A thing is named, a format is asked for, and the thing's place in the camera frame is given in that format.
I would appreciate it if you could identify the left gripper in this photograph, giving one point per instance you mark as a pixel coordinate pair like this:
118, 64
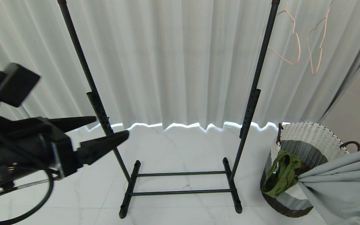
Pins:
27, 150

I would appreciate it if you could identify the pink clothes hanger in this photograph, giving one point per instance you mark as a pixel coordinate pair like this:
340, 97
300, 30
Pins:
311, 56
281, 56

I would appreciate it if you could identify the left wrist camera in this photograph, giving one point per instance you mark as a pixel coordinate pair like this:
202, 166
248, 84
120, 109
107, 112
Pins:
14, 84

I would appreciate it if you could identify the white laundry basket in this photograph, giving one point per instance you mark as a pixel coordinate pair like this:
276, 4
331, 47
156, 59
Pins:
311, 137

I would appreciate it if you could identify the black clothes rack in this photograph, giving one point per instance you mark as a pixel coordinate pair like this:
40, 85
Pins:
251, 109

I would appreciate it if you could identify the white curtain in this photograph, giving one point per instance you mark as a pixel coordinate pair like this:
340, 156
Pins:
173, 62

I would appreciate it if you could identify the green garment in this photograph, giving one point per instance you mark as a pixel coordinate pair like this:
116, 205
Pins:
284, 175

